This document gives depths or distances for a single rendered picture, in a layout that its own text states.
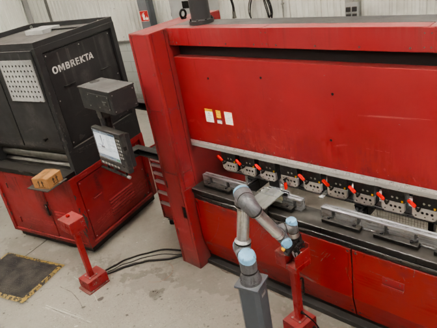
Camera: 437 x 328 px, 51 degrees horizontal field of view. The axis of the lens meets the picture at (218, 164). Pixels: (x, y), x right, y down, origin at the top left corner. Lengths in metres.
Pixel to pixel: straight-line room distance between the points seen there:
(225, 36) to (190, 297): 2.34
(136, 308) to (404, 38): 3.16
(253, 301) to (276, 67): 1.59
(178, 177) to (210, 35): 1.32
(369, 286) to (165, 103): 2.10
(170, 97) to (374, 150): 1.73
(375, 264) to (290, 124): 1.13
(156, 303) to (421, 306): 2.26
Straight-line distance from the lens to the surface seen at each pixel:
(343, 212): 3.48
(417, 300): 3.48
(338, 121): 3.13
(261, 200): 3.65
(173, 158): 4.07
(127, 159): 3.88
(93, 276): 4.82
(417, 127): 2.92
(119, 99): 3.77
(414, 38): 2.75
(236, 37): 3.37
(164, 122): 3.95
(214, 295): 4.36
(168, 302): 4.42
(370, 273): 3.52
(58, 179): 4.78
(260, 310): 3.32
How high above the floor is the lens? 2.90
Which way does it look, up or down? 26 degrees down
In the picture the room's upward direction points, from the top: 10 degrees counter-clockwise
